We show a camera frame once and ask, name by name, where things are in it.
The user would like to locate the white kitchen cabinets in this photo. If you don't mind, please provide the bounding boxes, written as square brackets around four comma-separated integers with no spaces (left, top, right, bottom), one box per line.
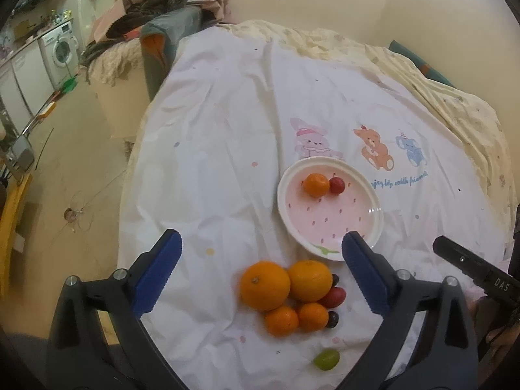
[0,43,55,124]

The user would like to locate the beige fringed throw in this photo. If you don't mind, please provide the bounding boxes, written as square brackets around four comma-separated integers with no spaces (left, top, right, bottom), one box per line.
[81,40,145,88]

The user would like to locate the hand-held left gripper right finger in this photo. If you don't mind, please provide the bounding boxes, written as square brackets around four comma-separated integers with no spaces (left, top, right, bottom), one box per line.
[334,231,480,390]

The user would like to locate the large orange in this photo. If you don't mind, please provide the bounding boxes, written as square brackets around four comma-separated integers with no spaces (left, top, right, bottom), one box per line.
[288,259,334,303]
[240,261,292,312]

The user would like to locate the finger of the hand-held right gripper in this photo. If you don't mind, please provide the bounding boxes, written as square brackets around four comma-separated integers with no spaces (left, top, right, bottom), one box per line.
[432,235,520,307]

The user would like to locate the green grape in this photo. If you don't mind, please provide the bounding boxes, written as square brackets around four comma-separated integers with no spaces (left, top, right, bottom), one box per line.
[313,349,341,371]

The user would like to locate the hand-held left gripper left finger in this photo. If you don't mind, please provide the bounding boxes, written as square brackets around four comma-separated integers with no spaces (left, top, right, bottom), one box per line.
[45,228,191,390]

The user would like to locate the white pink strawberry-print plate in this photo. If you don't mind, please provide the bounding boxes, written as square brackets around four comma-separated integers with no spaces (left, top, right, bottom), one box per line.
[277,157,384,262]

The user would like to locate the white washing machine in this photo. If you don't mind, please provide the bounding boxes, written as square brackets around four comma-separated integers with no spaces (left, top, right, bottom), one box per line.
[38,20,82,90]

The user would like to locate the teal pillow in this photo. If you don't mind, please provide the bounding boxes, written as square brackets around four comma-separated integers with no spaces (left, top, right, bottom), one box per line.
[388,40,456,88]

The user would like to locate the small mandarin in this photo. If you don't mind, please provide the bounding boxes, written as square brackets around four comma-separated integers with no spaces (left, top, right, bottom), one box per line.
[264,305,300,337]
[302,173,331,198]
[296,302,329,332]

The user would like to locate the white animal-print blanket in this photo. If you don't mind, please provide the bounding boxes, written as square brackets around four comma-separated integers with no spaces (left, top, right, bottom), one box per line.
[116,28,508,390]

